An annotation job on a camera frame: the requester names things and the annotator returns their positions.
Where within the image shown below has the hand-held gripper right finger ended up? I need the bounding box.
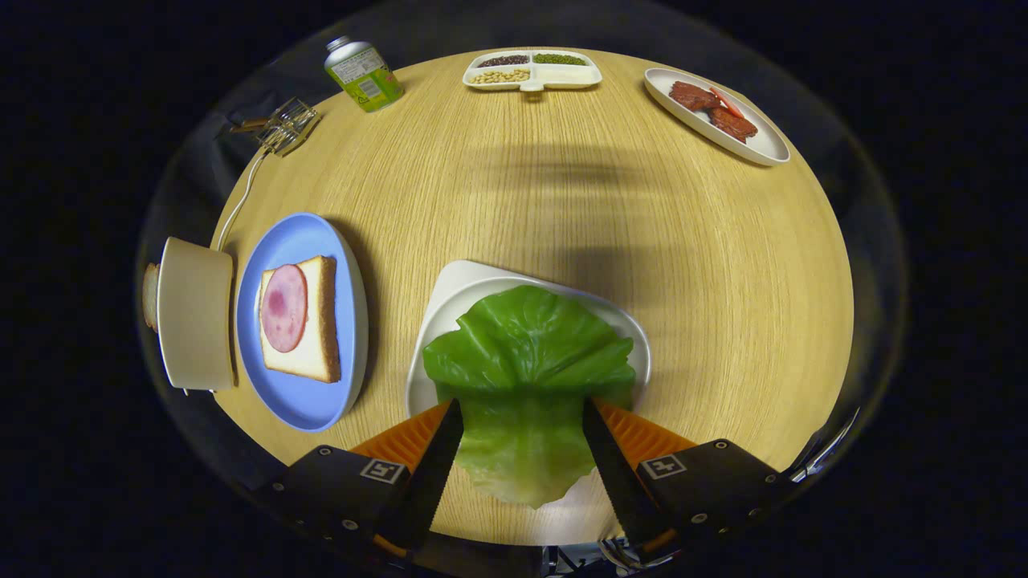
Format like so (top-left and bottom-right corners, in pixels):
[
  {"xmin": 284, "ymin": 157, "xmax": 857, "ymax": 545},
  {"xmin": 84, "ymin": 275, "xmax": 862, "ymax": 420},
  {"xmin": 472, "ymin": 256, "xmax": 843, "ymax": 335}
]
[{"xmin": 581, "ymin": 397, "xmax": 804, "ymax": 567}]

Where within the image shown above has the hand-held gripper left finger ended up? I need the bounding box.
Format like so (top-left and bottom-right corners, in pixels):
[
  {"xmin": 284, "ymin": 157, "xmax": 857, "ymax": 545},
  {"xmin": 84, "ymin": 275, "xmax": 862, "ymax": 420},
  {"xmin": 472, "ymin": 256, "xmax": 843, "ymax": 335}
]
[{"xmin": 255, "ymin": 398, "xmax": 465, "ymax": 563}]

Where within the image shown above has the green lettuce leaf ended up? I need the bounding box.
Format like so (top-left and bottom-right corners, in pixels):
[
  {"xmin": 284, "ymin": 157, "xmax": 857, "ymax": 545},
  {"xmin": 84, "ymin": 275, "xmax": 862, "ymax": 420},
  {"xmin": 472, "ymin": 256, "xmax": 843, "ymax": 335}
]
[{"xmin": 422, "ymin": 285, "xmax": 637, "ymax": 509}]

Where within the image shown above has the blue round plate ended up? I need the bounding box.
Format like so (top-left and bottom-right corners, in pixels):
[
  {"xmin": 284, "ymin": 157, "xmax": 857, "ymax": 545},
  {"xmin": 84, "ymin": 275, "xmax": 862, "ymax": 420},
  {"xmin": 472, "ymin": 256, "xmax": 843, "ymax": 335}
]
[{"xmin": 235, "ymin": 212, "xmax": 369, "ymax": 434}]

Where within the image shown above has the white bread slice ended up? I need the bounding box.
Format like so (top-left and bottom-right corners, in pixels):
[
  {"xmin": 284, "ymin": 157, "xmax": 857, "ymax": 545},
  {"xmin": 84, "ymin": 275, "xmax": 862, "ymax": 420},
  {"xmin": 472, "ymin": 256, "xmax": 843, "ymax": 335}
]
[{"xmin": 258, "ymin": 255, "xmax": 342, "ymax": 384}]

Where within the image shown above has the white square plate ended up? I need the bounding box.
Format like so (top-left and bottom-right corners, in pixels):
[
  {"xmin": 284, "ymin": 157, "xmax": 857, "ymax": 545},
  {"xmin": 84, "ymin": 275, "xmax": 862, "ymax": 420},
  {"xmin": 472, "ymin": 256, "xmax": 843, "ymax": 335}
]
[{"xmin": 405, "ymin": 259, "xmax": 652, "ymax": 547}]

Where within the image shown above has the pink ham slice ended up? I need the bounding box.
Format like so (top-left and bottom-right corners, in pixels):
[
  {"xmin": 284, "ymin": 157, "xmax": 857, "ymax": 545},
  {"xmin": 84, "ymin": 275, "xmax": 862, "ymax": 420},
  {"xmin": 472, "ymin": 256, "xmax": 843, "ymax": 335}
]
[{"xmin": 260, "ymin": 264, "xmax": 308, "ymax": 354}]

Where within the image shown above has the cream toaster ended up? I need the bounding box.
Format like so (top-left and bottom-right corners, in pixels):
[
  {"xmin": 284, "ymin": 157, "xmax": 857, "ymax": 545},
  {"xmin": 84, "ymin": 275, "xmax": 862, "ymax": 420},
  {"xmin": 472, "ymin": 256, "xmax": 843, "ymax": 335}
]
[{"xmin": 157, "ymin": 237, "xmax": 236, "ymax": 394}]

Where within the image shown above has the white oval plate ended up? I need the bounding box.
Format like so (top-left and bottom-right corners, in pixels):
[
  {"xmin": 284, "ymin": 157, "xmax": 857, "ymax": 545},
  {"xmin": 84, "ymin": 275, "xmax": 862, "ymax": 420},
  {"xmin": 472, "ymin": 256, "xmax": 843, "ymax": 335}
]
[{"xmin": 643, "ymin": 67, "xmax": 792, "ymax": 168}]

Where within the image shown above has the red-brown meat slice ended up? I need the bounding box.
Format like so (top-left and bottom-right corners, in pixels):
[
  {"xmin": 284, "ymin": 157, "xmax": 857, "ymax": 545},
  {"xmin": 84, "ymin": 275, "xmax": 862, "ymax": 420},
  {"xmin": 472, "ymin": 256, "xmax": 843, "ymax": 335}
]
[
  {"xmin": 707, "ymin": 107, "xmax": 759, "ymax": 144},
  {"xmin": 668, "ymin": 80, "xmax": 721, "ymax": 112}
]

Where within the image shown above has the pink sausage piece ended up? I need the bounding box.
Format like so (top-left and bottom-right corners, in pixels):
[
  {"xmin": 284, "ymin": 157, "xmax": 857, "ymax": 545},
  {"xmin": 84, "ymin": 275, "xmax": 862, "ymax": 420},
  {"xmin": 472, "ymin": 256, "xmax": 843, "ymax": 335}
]
[{"xmin": 708, "ymin": 87, "xmax": 746, "ymax": 120}]

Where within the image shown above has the white divided tray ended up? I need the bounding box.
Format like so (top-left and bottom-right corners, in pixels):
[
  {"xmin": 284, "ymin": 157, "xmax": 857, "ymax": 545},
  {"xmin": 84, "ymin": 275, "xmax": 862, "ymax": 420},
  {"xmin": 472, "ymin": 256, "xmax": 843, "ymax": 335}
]
[{"xmin": 462, "ymin": 50, "xmax": 603, "ymax": 93}]

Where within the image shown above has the green label metal bottle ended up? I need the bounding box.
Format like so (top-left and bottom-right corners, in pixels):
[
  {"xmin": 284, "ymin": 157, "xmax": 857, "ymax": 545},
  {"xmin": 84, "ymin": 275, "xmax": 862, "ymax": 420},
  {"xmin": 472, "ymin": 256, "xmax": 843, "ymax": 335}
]
[{"xmin": 324, "ymin": 35, "xmax": 405, "ymax": 113}]

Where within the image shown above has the black backdrop cloth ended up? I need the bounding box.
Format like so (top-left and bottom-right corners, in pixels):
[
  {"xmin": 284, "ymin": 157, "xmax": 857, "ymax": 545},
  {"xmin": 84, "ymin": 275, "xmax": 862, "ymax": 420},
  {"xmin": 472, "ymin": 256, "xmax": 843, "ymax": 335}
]
[{"xmin": 137, "ymin": 0, "xmax": 908, "ymax": 499}]

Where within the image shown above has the white power cable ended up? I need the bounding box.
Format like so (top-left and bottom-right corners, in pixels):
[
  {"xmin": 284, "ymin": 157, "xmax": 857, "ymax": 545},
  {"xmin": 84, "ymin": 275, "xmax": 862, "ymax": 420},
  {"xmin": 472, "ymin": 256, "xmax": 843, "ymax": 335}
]
[{"xmin": 211, "ymin": 149, "xmax": 270, "ymax": 251}]

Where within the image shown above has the metal wire basket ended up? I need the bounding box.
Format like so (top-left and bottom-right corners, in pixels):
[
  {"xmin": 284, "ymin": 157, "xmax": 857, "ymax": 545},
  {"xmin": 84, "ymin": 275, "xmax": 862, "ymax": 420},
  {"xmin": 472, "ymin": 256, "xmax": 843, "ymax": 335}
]
[{"xmin": 257, "ymin": 97, "xmax": 322, "ymax": 157}]

